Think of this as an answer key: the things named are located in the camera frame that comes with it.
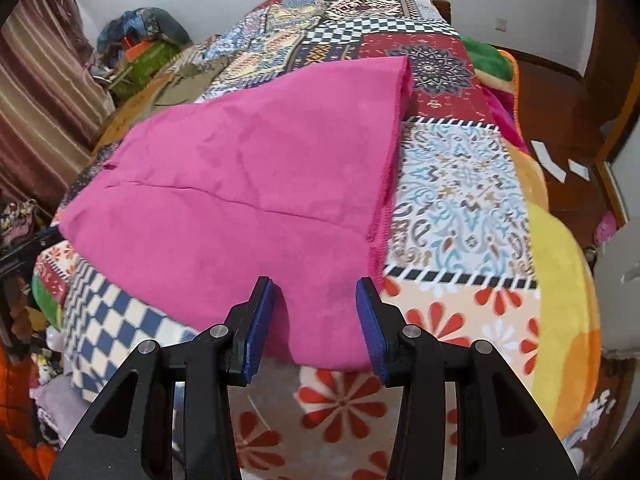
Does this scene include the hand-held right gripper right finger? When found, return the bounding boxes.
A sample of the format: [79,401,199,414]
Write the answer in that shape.
[354,276,578,480]

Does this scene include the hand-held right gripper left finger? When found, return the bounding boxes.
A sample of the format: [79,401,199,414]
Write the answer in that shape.
[50,276,277,480]

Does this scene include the pink pants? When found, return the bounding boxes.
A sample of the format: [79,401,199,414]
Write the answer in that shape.
[59,56,412,372]

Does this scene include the olive folded pants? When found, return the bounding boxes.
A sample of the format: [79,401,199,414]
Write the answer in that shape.
[152,55,231,108]

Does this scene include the heap of cloths on floor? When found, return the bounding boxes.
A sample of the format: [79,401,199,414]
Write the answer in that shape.
[0,200,68,471]

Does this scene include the patchwork printed blanket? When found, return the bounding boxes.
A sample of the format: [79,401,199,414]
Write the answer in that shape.
[32,0,543,480]

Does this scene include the striped red curtain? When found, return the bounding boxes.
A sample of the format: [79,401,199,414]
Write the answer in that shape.
[0,0,116,211]

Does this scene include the yellow orange fleece blanket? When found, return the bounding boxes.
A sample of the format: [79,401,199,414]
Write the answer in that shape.
[480,47,603,441]

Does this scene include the green fabric bag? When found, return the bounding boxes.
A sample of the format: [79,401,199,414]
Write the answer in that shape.
[107,40,186,101]

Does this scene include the pile of colourful clothes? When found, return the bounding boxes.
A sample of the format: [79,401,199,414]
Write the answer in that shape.
[95,7,193,61]

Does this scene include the green fleece blanket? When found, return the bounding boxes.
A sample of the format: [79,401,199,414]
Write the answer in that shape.
[460,35,513,93]

